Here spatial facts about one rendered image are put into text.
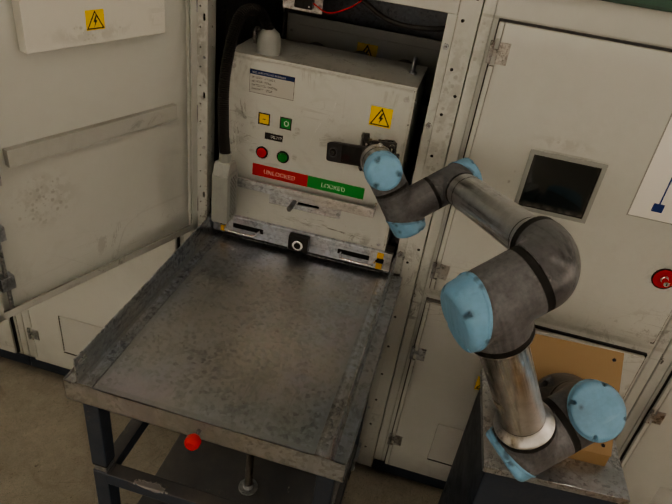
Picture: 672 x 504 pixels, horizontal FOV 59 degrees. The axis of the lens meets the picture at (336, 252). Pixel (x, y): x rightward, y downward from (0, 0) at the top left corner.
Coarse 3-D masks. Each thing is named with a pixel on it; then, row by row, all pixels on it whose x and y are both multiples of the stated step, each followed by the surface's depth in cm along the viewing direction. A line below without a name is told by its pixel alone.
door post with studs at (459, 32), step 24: (480, 0) 131; (456, 24) 134; (456, 48) 137; (456, 72) 140; (432, 96) 144; (456, 96) 142; (432, 120) 147; (432, 144) 150; (432, 168) 153; (408, 240) 166; (408, 264) 170; (408, 288) 174; (384, 360) 190; (384, 384) 195; (360, 456) 216
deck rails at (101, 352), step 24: (192, 240) 166; (216, 240) 176; (168, 264) 155; (192, 264) 164; (144, 288) 144; (168, 288) 154; (384, 288) 155; (120, 312) 135; (144, 312) 146; (96, 336) 128; (120, 336) 138; (360, 336) 148; (96, 360) 130; (360, 360) 131; (336, 408) 128; (336, 432) 114
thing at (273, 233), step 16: (224, 224) 177; (240, 224) 175; (256, 224) 174; (272, 224) 173; (272, 240) 175; (320, 240) 171; (336, 240) 170; (336, 256) 172; (352, 256) 171; (368, 256) 170; (384, 256) 168
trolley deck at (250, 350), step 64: (256, 256) 172; (192, 320) 146; (256, 320) 149; (320, 320) 152; (384, 320) 155; (64, 384) 126; (128, 384) 127; (192, 384) 129; (256, 384) 131; (320, 384) 133; (256, 448) 121
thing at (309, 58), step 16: (240, 48) 154; (256, 48) 156; (288, 48) 160; (304, 48) 162; (320, 48) 164; (288, 64) 148; (304, 64) 148; (320, 64) 151; (336, 64) 153; (352, 64) 155; (368, 64) 156; (384, 64) 158; (400, 64) 160; (368, 80) 145; (384, 80) 145; (400, 80) 148; (416, 80) 150; (416, 96) 147; (416, 112) 160
